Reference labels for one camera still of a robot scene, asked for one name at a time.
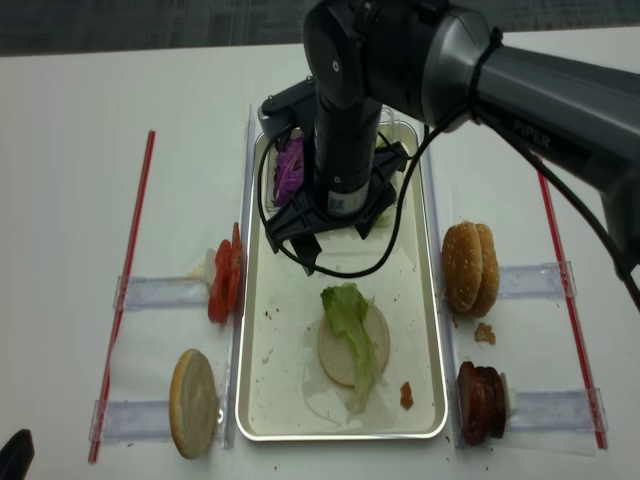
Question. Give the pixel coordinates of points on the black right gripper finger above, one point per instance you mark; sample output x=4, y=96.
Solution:
x=307, y=249

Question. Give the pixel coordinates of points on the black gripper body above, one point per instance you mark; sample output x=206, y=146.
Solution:
x=338, y=157

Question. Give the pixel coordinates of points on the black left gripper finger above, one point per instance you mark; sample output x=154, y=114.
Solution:
x=365, y=225

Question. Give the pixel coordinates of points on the green lettuce leaf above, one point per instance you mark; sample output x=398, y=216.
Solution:
x=346, y=309

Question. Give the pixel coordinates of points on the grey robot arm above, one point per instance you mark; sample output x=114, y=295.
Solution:
x=443, y=65

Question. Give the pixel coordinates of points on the green lettuce pile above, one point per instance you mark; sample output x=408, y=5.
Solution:
x=386, y=136

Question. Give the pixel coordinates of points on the rear tomato slice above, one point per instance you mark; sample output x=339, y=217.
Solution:
x=235, y=268

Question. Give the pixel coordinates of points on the tomato slice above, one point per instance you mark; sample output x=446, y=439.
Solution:
x=218, y=307
x=235, y=268

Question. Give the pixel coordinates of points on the white block behind tomato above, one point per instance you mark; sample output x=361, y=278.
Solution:
x=209, y=268

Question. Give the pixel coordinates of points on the front tomato slice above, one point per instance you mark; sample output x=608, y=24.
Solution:
x=218, y=307

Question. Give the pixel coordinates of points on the meat crumb on tray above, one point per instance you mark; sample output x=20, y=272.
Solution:
x=406, y=400

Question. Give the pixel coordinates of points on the front meat patty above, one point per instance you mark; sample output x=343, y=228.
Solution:
x=474, y=404

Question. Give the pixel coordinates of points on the meat patty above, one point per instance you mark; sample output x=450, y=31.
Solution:
x=497, y=399
x=474, y=404

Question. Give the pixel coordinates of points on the rear meat patty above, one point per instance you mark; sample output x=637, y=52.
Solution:
x=497, y=399

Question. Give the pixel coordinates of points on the purple cabbage leaves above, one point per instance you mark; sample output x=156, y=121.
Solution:
x=289, y=174

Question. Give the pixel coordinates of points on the clear plastic salad container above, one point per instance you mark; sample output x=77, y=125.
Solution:
x=302, y=216

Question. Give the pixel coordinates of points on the front sesame bun top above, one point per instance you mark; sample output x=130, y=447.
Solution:
x=462, y=265

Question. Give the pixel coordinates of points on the sesame bun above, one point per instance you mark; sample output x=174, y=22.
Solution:
x=462, y=265
x=490, y=279

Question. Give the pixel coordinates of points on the flat bun bottom on tray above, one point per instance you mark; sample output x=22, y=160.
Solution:
x=335, y=355

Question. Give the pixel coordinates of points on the white rectangular serving tray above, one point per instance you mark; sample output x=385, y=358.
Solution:
x=283, y=392

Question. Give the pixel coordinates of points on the rear sesame bun top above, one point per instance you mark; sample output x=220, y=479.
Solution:
x=490, y=279

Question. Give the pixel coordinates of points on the bun crumb on table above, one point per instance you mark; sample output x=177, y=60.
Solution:
x=484, y=334

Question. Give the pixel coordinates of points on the upper left clear holder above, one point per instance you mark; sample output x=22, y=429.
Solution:
x=136, y=293

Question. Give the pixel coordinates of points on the clear holder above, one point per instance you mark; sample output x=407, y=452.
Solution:
x=130, y=421
x=548, y=280
x=554, y=411
x=136, y=293

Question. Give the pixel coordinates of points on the upright bun bottom slice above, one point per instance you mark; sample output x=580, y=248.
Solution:
x=192, y=404

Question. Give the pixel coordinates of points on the upper right clear holder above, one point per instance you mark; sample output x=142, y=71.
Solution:
x=548, y=280

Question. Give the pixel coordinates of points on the right red straw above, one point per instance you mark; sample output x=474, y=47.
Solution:
x=570, y=302

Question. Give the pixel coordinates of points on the red straw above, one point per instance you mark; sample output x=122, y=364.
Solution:
x=570, y=302
x=101, y=404

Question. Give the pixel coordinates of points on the left red straw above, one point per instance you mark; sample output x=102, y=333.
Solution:
x=101, y=404

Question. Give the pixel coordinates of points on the lower left clear holder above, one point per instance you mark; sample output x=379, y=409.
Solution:
x=130, y=421

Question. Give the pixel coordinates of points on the lower right clear holder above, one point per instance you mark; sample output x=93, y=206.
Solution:
x=554, y=411

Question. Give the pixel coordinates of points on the black object at corner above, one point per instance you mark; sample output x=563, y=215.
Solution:
x=16, y=456

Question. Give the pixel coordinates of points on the right long clear rail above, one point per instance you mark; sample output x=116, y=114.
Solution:
x=444, y=314

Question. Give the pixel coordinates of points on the long clear rail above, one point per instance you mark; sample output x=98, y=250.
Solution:
x=228, y=422
x=444, y=314

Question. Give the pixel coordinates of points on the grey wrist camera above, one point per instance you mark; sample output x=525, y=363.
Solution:
x=292, y=107

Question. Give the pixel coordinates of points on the left long clear rail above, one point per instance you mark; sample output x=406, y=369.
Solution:
x=228, y=422

